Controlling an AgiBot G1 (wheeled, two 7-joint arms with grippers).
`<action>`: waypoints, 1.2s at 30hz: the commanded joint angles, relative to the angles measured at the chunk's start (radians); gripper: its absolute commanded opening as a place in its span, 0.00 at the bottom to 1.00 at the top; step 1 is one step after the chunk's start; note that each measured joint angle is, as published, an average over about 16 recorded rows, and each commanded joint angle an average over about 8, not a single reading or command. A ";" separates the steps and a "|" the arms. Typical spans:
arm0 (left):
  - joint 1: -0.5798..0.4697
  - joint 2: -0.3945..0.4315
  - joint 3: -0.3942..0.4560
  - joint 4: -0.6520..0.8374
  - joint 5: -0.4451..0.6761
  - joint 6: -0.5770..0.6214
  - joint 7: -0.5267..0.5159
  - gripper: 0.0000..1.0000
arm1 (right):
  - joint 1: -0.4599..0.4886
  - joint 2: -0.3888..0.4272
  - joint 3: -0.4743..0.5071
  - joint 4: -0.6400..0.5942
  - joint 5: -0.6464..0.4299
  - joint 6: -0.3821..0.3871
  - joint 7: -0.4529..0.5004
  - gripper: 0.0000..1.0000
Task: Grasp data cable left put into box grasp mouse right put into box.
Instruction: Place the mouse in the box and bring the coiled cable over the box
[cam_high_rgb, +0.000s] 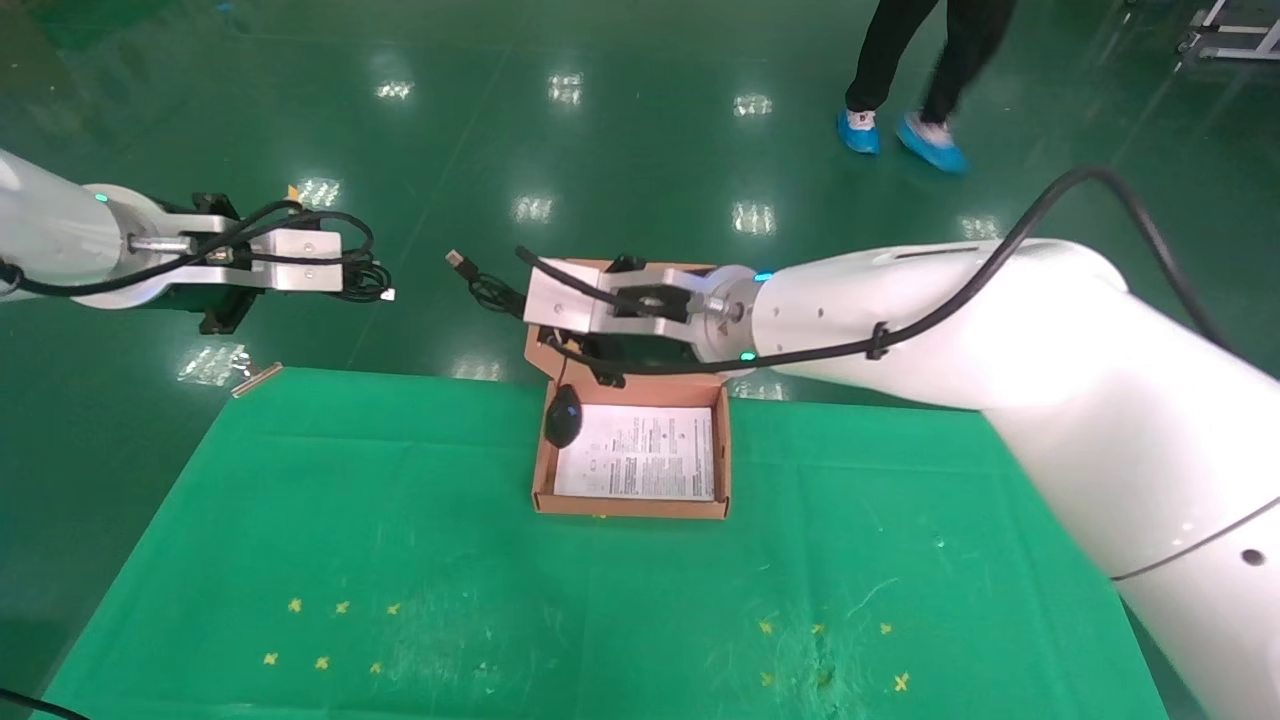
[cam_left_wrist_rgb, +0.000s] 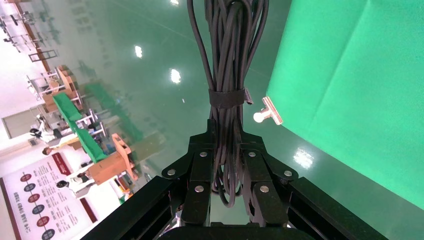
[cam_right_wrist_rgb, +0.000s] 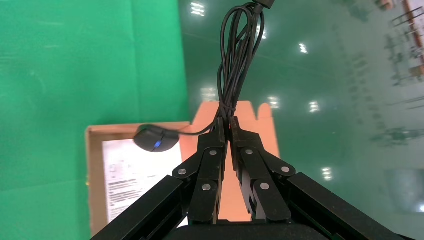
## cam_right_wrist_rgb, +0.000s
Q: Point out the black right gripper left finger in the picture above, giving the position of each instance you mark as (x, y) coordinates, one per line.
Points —
(208, 172)

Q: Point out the white printed instruction sheet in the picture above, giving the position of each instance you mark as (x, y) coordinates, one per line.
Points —
(132, 172)

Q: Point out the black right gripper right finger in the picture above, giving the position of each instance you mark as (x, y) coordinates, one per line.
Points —
(255, 172)

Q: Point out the green table cloth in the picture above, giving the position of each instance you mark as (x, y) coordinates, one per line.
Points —
(66, 66)

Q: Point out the orange cardboard box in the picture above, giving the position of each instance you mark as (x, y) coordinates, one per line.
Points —
(202, 116)

